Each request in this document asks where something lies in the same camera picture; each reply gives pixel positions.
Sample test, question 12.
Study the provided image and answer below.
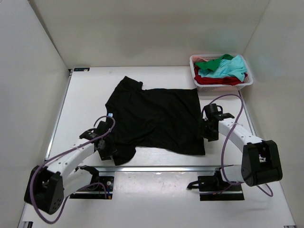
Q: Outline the black t shirt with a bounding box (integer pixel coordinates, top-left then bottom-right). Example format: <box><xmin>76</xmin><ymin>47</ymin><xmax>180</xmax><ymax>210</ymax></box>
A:
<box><xmin>105</xmin><ymin>76</ymin><xmax>205</xmax><ymax>166</ymax></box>

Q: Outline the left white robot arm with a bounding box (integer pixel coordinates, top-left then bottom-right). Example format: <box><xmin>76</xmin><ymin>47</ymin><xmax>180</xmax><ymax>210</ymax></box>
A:
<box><xmin>24</xmin><ymin>116</ymin><xmax>116</xmax><ymax>215</ymax></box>

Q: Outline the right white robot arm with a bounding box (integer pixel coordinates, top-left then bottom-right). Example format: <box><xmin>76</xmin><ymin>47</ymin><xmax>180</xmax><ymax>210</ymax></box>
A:
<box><xmin>187</xmin><ymin>104</ymin><xmax>283</xmax><ymax>194</ymax></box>

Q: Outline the red t shirt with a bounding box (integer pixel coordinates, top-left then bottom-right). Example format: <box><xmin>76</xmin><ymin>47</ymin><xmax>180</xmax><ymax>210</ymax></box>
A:
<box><xmin>194</xmin><ymin>67</ymin><xmax>244</xmax><ymax>86</ymax></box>

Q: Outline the white plastic laundry basket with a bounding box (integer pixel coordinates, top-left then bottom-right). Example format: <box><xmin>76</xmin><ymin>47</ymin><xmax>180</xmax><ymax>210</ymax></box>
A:
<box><xmin>190</xmin><ymin>53</ymin><xmax>254</xmax><ymax>92</ymax></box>

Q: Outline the green t shirt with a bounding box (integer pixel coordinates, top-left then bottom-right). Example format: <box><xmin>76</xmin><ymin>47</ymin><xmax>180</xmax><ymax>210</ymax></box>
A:
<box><xmin>194</xmin><ymin>54</ymin><xmax>234</xmax><ymax>72</ymax></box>

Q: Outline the teal t shirt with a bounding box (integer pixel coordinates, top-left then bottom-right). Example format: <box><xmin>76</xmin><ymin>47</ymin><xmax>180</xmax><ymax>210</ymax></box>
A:
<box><xmin>199</xmin><ymin>55</ymin><xmax>247</xmax><ymax>82</ymax></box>

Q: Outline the pink t shirt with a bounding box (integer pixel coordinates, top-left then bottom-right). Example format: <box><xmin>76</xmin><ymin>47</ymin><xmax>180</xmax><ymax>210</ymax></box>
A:
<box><xmin>192</xmin><ymin>56</ymin><xmax>208</xmax><ymax>63</ymax></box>

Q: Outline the blue label sticker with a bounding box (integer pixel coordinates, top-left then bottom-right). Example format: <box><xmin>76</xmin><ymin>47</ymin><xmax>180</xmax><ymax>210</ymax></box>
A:
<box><xmin>73</xmin><ymin>67</ymin><xmax>90</xmax><ymax>72</ymax></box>

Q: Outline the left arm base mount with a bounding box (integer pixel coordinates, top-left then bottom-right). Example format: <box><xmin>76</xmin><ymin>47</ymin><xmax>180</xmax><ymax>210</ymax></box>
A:
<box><xmin>69</xmin><ymin>166</ymin><xmax>114</xmax><ymax>200</ymax></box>

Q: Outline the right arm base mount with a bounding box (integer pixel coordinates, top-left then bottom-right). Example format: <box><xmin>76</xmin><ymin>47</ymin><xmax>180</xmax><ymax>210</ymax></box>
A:
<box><xmin>186</xmin><ymin>168</ymin><xmax>245</xmax><ymax>201</ymax></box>

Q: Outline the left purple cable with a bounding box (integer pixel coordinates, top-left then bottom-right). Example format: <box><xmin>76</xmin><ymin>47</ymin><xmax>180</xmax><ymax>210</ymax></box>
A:
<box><xmin>29</xmin><ymin>115</ymin><xmax>116</xmax><ymax>224</ymax></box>

